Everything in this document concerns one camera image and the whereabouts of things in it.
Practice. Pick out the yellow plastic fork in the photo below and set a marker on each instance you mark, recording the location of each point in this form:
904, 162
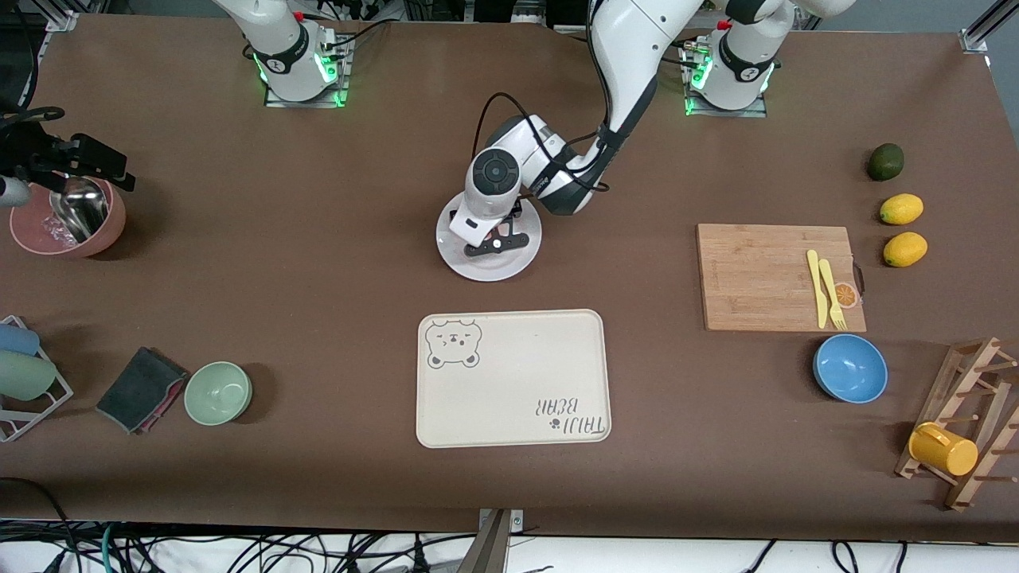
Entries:
833, 298

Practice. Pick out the dark green avocado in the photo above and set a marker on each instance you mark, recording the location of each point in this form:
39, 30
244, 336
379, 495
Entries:
885, 161

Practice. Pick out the green plastic cup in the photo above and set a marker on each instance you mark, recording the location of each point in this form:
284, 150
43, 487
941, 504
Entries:
24, 376

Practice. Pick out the bamboo cutting board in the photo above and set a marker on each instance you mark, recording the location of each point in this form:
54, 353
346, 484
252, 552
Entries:
756, 278

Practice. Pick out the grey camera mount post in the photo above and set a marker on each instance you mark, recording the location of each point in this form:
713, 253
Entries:
489, 549

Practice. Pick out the orange slice round tag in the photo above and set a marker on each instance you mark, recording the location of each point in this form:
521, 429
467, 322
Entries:
849, 296

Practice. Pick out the blue plastic bowl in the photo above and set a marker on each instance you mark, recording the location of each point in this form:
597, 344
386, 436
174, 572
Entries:
850, 368

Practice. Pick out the wooden peg drying rack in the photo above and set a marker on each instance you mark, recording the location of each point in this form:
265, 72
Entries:
983, 374

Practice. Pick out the yellow plastic knife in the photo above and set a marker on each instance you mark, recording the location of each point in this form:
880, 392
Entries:
817, 290

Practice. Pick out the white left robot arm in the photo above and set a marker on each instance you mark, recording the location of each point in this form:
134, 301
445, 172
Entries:
629, 48

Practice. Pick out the green plastic bowl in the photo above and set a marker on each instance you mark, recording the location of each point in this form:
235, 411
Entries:
217, 392

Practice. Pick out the pink bowl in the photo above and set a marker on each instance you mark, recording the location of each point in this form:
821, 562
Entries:
32, 235

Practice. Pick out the blue plastic cup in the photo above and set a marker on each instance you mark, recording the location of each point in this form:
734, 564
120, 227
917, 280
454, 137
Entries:
16, 340

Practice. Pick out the yellow lemon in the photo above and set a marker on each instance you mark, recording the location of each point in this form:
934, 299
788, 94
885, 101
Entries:
905, 249
901, 208

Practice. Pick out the cream tray with bear print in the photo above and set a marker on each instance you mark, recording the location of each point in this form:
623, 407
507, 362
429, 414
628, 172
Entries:
509, 374

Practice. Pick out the aluminium corner profile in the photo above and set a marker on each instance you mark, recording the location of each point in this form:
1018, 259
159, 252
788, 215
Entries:
987, 24

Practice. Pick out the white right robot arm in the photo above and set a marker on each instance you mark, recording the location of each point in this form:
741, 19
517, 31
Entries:
279, 48

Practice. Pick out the white round plate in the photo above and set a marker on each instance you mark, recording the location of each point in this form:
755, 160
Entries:
509, 267

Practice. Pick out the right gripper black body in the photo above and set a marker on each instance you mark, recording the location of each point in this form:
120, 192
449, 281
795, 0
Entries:
38, 154

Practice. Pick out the metal scoop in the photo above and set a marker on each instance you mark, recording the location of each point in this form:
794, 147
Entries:
80, 211

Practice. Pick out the yellow plastic mug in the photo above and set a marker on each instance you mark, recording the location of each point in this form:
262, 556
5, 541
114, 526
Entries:
947, 452

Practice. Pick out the dark folded cloth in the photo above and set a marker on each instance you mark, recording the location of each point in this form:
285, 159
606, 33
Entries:
139, 390

